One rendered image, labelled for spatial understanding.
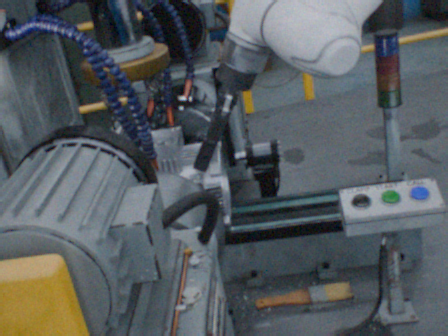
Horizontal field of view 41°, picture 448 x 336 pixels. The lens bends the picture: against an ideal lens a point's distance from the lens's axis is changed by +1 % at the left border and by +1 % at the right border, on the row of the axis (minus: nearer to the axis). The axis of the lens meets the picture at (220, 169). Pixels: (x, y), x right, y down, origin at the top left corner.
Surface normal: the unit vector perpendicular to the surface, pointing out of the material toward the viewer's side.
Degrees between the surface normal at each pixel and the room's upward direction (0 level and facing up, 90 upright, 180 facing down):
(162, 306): 0
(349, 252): 90
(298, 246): 90
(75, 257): 90
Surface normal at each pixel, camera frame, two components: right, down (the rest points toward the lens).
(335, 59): 0.36, 0.61
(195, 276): -0.17, -0.89
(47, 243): -0.04, 0.43
